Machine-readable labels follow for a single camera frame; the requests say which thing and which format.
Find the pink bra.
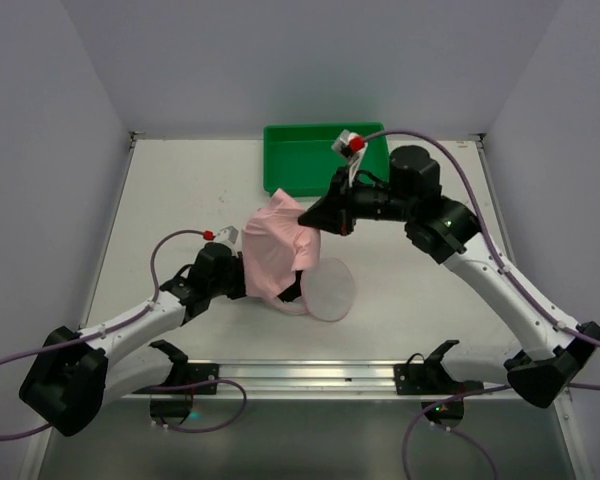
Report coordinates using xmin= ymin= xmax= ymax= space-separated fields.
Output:
xmin=241 ymin=189 xmax=321 ymax=309

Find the black bra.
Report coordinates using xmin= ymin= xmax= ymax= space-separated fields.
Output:
xmin=277 ymin=271 xmax=303 ymax=303

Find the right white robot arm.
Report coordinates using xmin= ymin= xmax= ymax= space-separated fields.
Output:
xmin=298 ymin=137 xmax=600 ymax=408

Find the green plastic tray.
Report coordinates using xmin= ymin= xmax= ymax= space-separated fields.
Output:
xmin=263 ymin=122 xmax=384 ymax=198

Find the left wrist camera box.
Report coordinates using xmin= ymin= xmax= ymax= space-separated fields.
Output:
xmin=214 ymin=226 xmax=240 ymax=248

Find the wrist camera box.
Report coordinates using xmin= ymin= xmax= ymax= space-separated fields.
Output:
xmin=214 ymin=226 xmax=240 ymax=248
xmin=331 ymin=130 xmax=367 ymax=174

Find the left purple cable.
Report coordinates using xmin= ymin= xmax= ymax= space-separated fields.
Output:
xmin=0 ymin=228 xmax=247 ymax=441

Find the purple cable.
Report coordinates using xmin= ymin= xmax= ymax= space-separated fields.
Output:
xmin=362 ymin=130 xmax=600 ymax=480
xmin=0 ymin=228 xmax=247 ymax=441

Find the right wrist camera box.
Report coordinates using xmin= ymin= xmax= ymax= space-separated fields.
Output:
xmin=331 ymin=130 xmax=367 ymax=174

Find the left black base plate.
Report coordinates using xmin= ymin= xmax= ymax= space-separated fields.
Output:
xmin=134 ymin=362 xmax=220 ymax=395

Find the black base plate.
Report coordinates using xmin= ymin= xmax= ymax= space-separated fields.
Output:
xmin=134 ymin=362 xmax=220 ymax=395
xmin=393 ymin=353 xmax=461 ymax=396

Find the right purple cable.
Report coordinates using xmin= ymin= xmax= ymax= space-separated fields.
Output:
xmin=362 ymin=130 xmax=600 ymax=480

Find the aluminium mounting rail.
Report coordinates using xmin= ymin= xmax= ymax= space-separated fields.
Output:
xmin=44 ymin=357 xmax=574 ymax=401

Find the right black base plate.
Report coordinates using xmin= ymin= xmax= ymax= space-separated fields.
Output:
xmin=393 ymin=353 xmax=461 ymax=396

